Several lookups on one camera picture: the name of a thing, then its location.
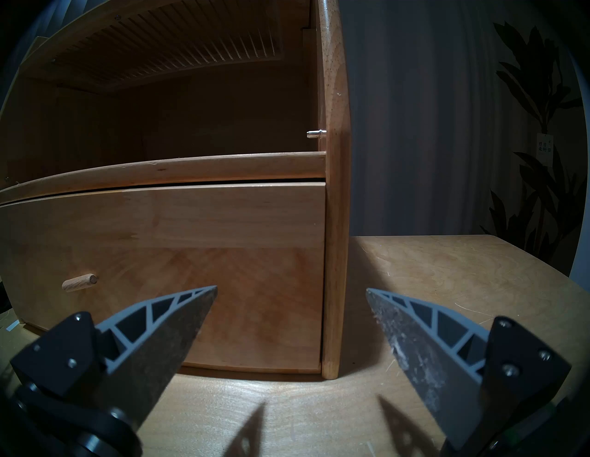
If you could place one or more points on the tall dark leafy plant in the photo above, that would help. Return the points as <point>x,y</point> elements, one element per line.
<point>539,83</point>

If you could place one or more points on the wooden drawer with peg knob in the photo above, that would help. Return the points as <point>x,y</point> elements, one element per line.
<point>221,258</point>

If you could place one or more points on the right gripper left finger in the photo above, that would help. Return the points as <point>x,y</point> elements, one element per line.
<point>138,350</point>

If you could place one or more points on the grey curtain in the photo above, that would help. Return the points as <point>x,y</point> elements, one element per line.
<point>415,115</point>

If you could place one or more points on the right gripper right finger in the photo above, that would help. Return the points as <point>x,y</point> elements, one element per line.
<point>442,364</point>

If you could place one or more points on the slatted wooden sliding door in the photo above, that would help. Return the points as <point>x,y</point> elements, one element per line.
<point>184,46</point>

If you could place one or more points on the white plant tag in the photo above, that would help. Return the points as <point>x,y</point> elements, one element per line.
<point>544,148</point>

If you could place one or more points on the short white tape piece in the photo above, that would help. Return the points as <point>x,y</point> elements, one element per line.
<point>13,325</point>

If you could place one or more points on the metal shelf pin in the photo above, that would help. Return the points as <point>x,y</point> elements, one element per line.
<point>315,134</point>

